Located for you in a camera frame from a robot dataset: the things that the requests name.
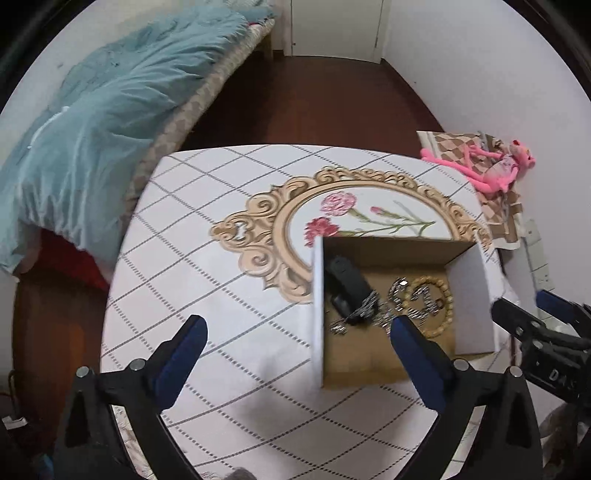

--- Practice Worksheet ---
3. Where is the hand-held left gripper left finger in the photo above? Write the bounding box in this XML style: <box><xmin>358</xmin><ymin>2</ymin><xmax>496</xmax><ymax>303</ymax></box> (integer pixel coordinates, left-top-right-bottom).
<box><xmin>54</xmin><ymin>315</ymin><xmax>209</xmax><ymax>480</ymax></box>

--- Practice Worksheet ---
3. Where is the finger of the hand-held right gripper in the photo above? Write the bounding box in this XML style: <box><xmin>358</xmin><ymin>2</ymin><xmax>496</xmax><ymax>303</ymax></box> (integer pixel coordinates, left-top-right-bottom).
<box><xmin>490</xmin><ymin>298</ymin><xmax>591</xmax><ymax>357</ymax></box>
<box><xmin>536</xmin><ymin>290</ymin><xmax>591</xmax><ymax>329</ymax></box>

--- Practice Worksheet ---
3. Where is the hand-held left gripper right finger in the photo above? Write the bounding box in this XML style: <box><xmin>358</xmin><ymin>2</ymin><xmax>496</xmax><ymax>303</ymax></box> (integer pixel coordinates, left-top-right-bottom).
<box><xmin>390</xmin><ymin>315</ymin><xmax>544</xmax><ymax>480</ymax></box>

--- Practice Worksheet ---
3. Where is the cardboard box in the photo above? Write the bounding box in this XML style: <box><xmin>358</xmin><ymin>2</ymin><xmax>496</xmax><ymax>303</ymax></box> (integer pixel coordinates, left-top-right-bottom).
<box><xmin>311</xmin><ymin>235</ymin><xmax>501</xmax><ymax>390</ymax></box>

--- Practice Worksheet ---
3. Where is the chunky silver chain bracelet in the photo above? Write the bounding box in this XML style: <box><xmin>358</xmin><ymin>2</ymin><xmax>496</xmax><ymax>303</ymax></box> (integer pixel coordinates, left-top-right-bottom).
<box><xmin>389</xmin><ymin>277</ymin><xmax>445</xmax><ymax>320</ymax></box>

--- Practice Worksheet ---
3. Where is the beige bead bracelet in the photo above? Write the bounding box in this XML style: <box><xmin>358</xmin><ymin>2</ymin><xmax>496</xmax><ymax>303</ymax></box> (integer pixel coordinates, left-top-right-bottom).
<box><xmin>399</xmin><ymin>275</ymin><xmax>454</xmax><ymax>340</ymax></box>

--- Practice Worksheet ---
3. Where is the silver bracelet with charm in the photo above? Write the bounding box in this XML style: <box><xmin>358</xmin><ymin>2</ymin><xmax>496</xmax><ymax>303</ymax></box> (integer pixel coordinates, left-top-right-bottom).
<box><xmin>329</xmin><ymin>294</ymin><xmax>382</xmax><ymax>336</ymax></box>

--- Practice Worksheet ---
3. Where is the black wristband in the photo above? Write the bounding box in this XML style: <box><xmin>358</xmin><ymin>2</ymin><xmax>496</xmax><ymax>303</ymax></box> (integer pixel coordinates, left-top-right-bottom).
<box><xmin>324</xmin><ymin>256</ymin><xmax>378</xmax><ymax>325</ymax></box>

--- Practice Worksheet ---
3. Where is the person's right forearm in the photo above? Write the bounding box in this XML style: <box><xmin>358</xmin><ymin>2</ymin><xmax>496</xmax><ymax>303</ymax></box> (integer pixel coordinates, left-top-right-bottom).
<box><xmin>540</xmin><ymin>406</ymin><xmax>591</xmax><ymax>468</ymax></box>

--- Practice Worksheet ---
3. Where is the white power strip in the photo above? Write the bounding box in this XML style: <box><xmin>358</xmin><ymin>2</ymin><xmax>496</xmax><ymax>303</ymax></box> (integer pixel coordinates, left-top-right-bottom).
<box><xmin>521</xmin><ymin>219</ymin><xmax>556</xmax><ymax>297</ymax></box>

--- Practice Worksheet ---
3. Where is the pink plush toy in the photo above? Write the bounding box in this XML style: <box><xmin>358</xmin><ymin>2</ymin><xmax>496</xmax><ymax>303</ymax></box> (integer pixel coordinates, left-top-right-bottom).
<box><xmin>420</xmin><ymin>140</ymin><xmax>537</xmax><ymax>194</ymax></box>

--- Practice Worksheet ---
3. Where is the red bed sheet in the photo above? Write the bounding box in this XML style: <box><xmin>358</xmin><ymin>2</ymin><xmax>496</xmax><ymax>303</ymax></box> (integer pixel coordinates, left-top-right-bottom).
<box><xmin>22</xmin><ymin>228</ymin><xmax>112</xmax><ymax>292</ymax></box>

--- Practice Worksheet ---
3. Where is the dark bag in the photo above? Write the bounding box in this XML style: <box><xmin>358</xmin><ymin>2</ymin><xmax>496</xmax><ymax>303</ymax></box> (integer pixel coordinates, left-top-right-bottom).
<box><xmin>0</xmin><ymin>369</ymin><xmax>29</xmax><ymax>428</ymax></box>

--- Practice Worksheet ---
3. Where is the bed with checkered mattress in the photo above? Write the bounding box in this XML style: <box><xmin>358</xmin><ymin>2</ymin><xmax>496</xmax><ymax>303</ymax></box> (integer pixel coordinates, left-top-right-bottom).
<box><xmin>0</xmin><ymin>9</ymin><xmax>278</xmax><ymax>278</ymax></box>

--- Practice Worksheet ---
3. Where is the white door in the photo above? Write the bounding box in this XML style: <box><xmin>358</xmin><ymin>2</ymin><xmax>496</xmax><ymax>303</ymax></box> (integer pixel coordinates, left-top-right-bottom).
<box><xmin>291</xmin><ymin>0</ymin><xmax>385</xmax><ymax>59</ymax></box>

